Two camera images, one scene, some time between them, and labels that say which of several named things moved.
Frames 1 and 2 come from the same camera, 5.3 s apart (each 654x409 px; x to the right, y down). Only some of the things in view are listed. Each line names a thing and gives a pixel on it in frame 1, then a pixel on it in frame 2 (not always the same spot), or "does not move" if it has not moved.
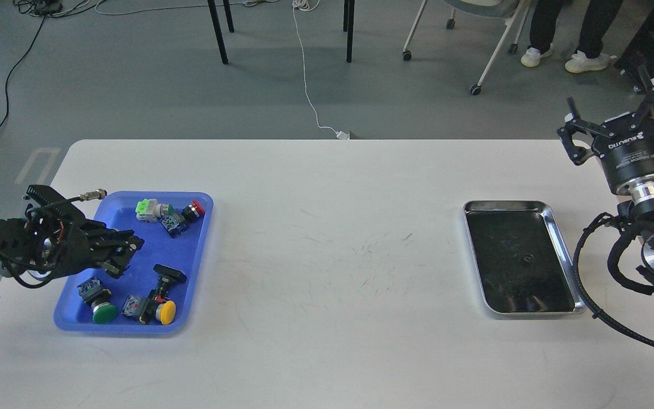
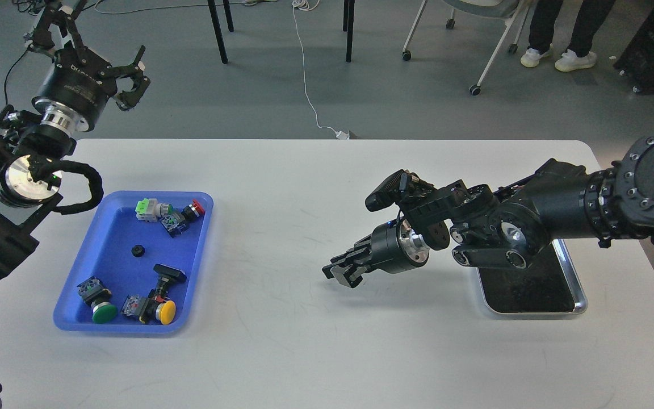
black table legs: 218,36 does not move
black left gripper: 81,243 → 79,84
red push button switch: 176,222 does not move
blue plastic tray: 154,295 does not move
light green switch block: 150,210 does not move
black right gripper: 634,151 → 394,247
